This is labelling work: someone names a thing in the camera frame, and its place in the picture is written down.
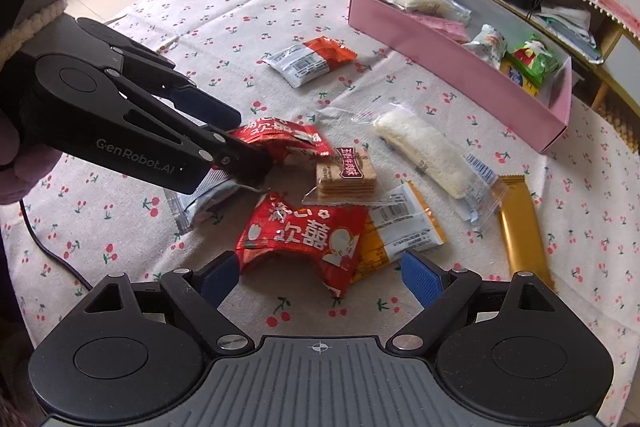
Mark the green snack packet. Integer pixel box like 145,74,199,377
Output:
505,34,561,90

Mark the cherry print white cloth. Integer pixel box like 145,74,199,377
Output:
0,0,640,408

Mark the person's dark red clothing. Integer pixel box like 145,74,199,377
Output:
0,207,38,427

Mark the yellow-orange and white packet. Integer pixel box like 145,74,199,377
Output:
350,181,447,284

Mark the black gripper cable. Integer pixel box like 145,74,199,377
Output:
19,199,101,285

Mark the pink cardboard box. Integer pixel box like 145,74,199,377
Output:
347,0,573,154

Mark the clear-wrapped white rice roll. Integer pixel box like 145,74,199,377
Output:
320,104,508,228
382,0,473,25

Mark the silver snack packet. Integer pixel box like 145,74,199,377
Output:
164,169,243,235

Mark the white picture-print snack packet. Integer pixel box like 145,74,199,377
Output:
462,23,508,70

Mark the white cabinet drawer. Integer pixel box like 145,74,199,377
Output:
607,32,640,88

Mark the pile of papers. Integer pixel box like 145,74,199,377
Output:
530,4,608,62

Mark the orange-red and white packet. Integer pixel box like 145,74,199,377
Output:
257,36,357,90

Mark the clear cracker packet red label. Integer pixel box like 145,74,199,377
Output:
302,146,378,208

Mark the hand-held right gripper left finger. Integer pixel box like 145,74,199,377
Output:
84,251,253,354

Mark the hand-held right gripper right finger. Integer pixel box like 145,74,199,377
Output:
387,251,558,355

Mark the person's left hand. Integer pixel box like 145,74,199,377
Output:
0,107,68,206

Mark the red snack packet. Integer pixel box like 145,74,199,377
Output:
235,192,370,299
227,117,336,165

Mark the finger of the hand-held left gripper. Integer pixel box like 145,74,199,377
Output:
112,72,275,195
75,17,242,130

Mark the gold wafer bar packet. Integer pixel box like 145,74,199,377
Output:
492,174,556,293

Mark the yellow snack packet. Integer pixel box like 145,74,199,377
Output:
500,59,543,98

